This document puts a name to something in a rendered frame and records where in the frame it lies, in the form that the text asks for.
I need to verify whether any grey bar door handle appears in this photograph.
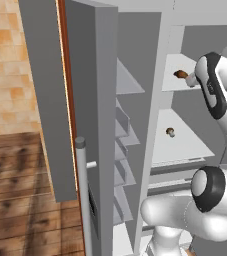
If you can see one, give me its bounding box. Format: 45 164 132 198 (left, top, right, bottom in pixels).
74 136 99 256

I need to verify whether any grey fridge freezer body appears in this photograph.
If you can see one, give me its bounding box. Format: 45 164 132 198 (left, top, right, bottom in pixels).
113 0 227 256

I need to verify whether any brown mushroom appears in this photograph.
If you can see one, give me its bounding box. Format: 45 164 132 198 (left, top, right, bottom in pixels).
165 127 177 139

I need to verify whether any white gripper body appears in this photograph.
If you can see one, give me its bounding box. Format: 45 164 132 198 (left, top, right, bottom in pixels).
185 71 201 89

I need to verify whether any grey cabinet side panel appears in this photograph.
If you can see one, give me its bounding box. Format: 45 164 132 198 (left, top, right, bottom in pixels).
17 0 86 256

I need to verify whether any grey freezer door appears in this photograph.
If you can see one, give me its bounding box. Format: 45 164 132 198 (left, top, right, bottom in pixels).
64 0 120 256

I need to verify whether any grey freezer shelf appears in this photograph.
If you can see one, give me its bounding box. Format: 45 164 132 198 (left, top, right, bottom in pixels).
113 139 137 188
115 57 146 96
112 184 134 226
114 98 141 148

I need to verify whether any white fridge drawer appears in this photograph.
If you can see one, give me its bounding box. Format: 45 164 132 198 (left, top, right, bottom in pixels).
147 165 206 198

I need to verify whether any white fridge shelf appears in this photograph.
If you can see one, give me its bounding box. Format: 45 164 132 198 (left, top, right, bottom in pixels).
151 108 216 168
161 53 203 93

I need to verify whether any brown chicken drumstick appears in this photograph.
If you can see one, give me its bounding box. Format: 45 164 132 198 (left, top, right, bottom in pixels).
173 69 190 80

